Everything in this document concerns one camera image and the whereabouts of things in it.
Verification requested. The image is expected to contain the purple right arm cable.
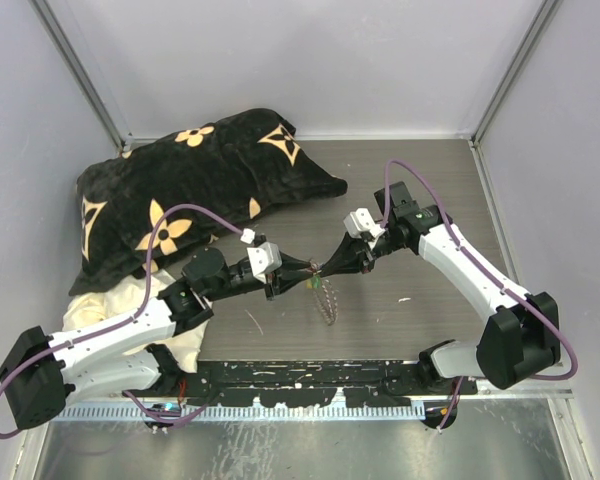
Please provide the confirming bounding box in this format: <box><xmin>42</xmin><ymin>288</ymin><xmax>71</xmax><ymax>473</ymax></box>
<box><xmin>382</xmin><ymin>159</ymin><xmax>579</xmax><ymax>431</ymax></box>

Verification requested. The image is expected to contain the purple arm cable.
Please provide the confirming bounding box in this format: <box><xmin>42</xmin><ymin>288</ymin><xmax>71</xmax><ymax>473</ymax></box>
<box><xmin>0</xmin><ymin>203</ymin><xmax>256</xmax><ymax>440</ymax></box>
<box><xmin>382</xmin><ymin>159</ymin><xmax>579</xmax><ymax>431</ymax></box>

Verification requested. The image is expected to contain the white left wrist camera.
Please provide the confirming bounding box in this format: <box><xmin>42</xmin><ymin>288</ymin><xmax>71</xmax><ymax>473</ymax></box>
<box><xmin>247</xmin><ymin>242</ymin><xmax>282</xmax><ymax>276</ymax></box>

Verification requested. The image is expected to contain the black floral plush blanket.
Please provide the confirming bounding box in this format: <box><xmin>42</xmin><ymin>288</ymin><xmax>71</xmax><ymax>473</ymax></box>
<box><xmin>69</xmin><ymin>108</ymin><xmax>348</xmax><ymax>297</ymax></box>

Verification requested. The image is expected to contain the left aluminium frame post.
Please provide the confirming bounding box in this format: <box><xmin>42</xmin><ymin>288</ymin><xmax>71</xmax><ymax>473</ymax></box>
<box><xmin>29</xmin><ymin>1</ymin><xmax>133</xmax><ymax>152</ymax></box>

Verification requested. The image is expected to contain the right aluminium frame post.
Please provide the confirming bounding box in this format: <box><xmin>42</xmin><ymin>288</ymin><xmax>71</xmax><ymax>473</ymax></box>
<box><xmin>469</xmin><ymin>0</ymin><xmax>564</xmax><ymax>147</ymax></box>

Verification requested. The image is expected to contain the cream white cloth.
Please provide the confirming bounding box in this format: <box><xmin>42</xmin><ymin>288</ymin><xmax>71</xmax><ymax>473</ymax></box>
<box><xmin>62</xmin><ymin>275</ymin><xmax>209</xmax><ymax>373</ymax></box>

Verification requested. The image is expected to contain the aluminium frame post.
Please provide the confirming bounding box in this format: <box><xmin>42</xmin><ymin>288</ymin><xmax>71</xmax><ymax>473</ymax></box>
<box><xmin>469</xmin><ymin>0</ymin><xmax>564</xmax><ymax>147</ymax></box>
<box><xmin>29</xmin><ymin>1</ymin><xmax>133</xmax><ymax>152</ymax></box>

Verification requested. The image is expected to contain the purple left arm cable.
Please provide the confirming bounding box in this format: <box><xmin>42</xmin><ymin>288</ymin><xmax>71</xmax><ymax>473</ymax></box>
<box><xmin>0</xmin><ymin>203</ymin><xmax>256</xmax><ymax>440</ymax></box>

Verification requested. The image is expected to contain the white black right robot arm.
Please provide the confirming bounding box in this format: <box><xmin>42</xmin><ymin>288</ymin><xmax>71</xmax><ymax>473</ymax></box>
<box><xmin>318</xmin><ymin>182</ymin><xmax>561</xmax><ymax>394</ymax></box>

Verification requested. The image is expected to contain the blue slotted cable duct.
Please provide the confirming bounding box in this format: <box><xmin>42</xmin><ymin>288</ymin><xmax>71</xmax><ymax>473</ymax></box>
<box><xmin>55</xmin><ymin>398</ymin><xmax>426</xmax><ymax>422</ymax></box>

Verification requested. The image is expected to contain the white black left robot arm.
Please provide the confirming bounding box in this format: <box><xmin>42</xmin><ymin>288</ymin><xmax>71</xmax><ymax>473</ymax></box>
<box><xmin>0</xmin><ymin>242</ymin><xmax>312</xmax><ymax>431</ymax></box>

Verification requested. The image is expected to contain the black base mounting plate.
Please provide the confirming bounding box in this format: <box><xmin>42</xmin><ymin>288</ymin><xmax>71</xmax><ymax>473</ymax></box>
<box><xmin>132</xmin><ymin>360</ymin><xmax>456</xmax><ymax>408</ymax></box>

